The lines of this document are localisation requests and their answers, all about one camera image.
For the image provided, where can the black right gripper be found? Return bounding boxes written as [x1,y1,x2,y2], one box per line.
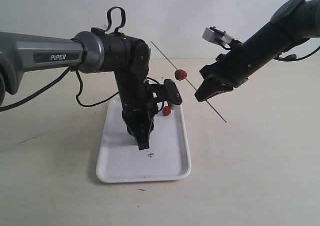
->
[194,45,253,101]

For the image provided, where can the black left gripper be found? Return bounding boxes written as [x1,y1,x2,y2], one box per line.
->
[117,83,160,150]

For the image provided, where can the thin metal skewer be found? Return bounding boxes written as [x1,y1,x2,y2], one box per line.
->
[150,41,227,124]

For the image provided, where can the dark red date fruit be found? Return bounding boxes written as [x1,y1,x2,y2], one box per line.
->
[174,69,188,81]

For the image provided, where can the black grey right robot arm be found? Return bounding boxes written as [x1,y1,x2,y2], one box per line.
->
[194,0,320,102]

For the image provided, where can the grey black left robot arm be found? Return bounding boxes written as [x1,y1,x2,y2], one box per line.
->
[0,28,156,150]

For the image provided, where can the white rectangular plastic tray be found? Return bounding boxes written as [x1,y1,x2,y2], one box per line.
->
[95,97,192,183]

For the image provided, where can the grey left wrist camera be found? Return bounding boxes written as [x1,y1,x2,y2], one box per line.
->
[150,79,183,105]

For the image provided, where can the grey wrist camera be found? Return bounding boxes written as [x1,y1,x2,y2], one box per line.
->
[202,27,241,47]
[150,79,183,105]

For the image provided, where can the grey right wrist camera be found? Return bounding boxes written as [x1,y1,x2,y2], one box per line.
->
[202,27,241,47]

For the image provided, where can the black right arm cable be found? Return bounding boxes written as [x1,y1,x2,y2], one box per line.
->
[273,0,320,63]

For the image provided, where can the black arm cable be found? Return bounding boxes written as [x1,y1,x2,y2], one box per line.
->
[0,7,166,111]
[273,0,320,63]

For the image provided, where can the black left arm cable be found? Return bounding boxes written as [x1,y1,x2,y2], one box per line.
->
[0,7,166,111]

